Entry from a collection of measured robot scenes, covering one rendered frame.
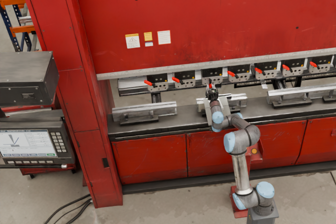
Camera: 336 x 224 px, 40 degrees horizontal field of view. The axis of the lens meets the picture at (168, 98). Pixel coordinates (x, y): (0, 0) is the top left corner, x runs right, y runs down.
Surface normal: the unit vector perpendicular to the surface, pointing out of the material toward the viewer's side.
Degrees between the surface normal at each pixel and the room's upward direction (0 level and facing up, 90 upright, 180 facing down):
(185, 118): 0
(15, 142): 90
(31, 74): 1
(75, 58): 90
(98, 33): 90
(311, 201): 0
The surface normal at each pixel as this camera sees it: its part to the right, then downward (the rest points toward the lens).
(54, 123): -0.06, -0.69
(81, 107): 0.10, 0.71
